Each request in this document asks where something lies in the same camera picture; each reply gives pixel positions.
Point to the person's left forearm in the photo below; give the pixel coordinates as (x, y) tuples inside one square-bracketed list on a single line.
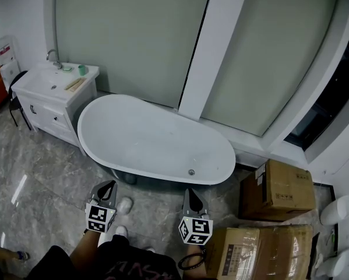
[(85, 246)]

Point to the person's left white shoe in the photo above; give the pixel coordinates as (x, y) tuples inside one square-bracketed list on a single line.
[(121, 231)]

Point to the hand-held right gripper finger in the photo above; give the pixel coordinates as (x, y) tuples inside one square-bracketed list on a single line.
[(188, 204), (202, 206)]

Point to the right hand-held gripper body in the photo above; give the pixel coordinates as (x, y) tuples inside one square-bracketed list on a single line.
[(199, 229)]

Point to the taped cardboard box with label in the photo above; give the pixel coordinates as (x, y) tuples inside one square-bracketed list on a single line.
[(264, 252)]

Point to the white water dispenser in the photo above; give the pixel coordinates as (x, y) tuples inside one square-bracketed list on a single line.
[(8, 69)]

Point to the dark framed window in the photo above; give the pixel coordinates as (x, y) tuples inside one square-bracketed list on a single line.
[(328, 104)]

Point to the green cup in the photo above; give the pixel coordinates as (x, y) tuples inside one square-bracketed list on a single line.
[(81, 70)]

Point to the person's white shoe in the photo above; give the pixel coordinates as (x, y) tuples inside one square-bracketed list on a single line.
[(151, 248), (121, 231)]

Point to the chrome faucet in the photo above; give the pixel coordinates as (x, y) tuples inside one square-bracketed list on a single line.
[(57, 60)]

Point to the white fluffy duster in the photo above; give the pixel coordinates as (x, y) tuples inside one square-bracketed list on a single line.
[(124, 205)]

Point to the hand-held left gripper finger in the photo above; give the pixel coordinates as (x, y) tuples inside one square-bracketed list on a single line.
[(113, 197), (97, 194)]

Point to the black chair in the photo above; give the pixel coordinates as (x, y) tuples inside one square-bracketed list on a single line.
[(15, 104)]

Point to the plain brown cardboard box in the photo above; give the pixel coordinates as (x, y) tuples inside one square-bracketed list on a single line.
[(279, 185)]

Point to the white bathtub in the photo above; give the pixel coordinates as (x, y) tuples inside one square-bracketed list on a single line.
[(151, 139)]

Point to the white ceramic fixture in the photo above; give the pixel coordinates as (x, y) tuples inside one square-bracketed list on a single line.
[(337, 262)]

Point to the person's black printed shirt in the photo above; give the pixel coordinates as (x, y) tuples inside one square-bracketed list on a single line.
[(119, 261)]

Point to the white toilet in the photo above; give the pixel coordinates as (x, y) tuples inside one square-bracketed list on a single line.
[(340, 210)]

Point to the person's right forearm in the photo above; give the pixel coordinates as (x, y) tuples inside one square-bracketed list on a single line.
[(196, 261)]

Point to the white vanity cabinet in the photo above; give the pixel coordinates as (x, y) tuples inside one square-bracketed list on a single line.
[(46, 106)]

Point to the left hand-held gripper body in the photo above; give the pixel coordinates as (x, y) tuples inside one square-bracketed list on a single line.
[(97, 216)]

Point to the pale green roller blind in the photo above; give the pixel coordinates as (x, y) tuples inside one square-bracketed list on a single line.
[(264, 54), (133, 39)]

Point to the beige folded cloth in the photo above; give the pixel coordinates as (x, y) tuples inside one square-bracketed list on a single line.
[(75, 84)]

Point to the green soap dish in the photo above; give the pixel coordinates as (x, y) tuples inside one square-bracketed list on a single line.
[(67, 68)]

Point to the person's right white shoe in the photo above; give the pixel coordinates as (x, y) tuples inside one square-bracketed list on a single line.
[(151, 248)]

